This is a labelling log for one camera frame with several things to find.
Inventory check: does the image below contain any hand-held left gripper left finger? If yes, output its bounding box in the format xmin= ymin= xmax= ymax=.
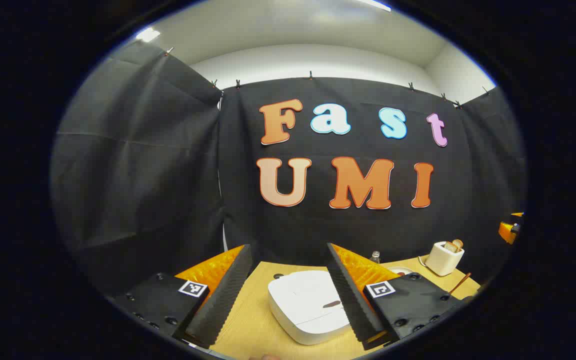
xmin=113 ymin=244 xmax=254 ymax=349

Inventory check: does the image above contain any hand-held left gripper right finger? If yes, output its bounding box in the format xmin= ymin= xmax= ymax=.
xmin=326 ymin=243 xmax=461 ymax=351

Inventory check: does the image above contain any white toaster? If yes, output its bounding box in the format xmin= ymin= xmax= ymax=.
xmin=425 ymin=241 xmax=465 ymax=277

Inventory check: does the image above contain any black backdrop cloth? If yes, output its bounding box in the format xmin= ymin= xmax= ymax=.
xmin=50 ymin=40 xmax=526 ymax=296

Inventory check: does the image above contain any white rice cooker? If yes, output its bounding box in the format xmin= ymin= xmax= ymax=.
xmin=268 ymin=270 xmax=354 ymax=346

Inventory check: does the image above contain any brown wooden spoon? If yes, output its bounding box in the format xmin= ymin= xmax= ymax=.
xmin=449 ymin=272 xmax=472 ymax=296

